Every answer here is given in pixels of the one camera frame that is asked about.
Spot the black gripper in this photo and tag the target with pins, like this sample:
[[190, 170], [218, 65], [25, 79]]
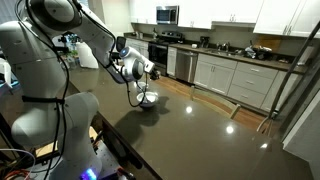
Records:
[[155, 75]]

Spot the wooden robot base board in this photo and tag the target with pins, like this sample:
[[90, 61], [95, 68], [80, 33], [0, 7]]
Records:
[[48, 148]]

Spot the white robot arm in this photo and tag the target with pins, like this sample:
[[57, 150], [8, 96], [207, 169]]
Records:
[[27, 46]]

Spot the white pitcher cup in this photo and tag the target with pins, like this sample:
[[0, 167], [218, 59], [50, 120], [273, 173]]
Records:
[[141, 86]]

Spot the white ceramic bowl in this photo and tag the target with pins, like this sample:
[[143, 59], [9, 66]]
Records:
[[147, 99]]

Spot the black stove range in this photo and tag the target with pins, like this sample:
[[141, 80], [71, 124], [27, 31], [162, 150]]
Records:
[[162, 55]]

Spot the stainless steel dishwasher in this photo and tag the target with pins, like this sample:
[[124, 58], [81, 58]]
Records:
[[186, 62]]

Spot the black office chair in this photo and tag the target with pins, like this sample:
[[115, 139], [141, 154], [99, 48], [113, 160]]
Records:
[[120, 44]]

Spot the stainless steel microwave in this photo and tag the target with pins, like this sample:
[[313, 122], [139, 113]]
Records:
[[167, 14]]

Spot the black coffee maker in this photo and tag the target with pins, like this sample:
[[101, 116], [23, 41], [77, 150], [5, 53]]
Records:
[[204, 41]]

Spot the kitchen sink faucet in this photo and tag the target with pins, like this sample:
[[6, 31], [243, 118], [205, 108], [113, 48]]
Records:
[[223, 46]]

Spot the cream wooden chair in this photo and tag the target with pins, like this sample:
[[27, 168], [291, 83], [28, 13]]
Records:
[[215, 102]]

